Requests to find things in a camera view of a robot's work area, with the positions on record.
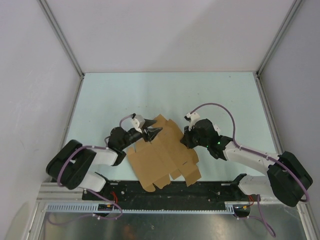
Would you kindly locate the brown cardboard box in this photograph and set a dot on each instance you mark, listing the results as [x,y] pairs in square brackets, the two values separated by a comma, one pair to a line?
[163,159]

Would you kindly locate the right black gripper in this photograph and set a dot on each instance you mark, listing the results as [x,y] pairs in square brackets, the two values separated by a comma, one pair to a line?
[186,139]

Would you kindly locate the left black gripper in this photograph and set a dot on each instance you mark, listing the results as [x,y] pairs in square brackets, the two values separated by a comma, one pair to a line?
[151,132]

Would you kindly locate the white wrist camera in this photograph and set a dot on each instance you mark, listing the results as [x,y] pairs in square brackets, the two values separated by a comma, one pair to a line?
[138,122]
[192,118]

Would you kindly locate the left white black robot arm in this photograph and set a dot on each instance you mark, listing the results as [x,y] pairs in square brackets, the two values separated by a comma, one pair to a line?
[70,167]

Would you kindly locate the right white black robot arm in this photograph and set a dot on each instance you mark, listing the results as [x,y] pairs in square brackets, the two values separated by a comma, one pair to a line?
[282,175]

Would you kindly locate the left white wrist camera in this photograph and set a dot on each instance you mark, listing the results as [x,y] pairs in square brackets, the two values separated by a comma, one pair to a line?
[138,122]

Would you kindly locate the aluminium frame rail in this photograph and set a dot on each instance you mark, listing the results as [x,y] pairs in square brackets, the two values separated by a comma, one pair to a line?
[62,192]

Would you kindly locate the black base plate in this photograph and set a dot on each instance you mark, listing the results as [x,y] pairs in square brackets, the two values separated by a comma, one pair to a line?
[172,203]

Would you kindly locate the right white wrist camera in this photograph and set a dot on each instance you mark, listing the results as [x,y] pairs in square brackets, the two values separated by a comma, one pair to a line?
[192,118]

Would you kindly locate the perforated cable duct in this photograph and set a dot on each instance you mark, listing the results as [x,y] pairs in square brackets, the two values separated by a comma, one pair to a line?
[103,208]

